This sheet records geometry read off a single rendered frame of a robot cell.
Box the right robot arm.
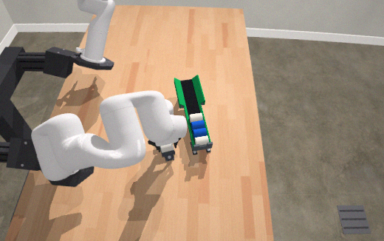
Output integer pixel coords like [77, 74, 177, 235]
[31, 91, 187, 181]

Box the blue cylinder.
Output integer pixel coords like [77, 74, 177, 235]
[191, 120, 205, 130]
[193, 128, 207, 138]

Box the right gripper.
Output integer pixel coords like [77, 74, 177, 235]
[148, 138, 181, 152]

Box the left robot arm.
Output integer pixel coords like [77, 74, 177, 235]
[76, 0, 115, 64]

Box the white cylinder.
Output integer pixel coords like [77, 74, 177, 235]
[195, 136, 209, 145]
[160, 143, 174, 153]
[189, 113, 203, 122]

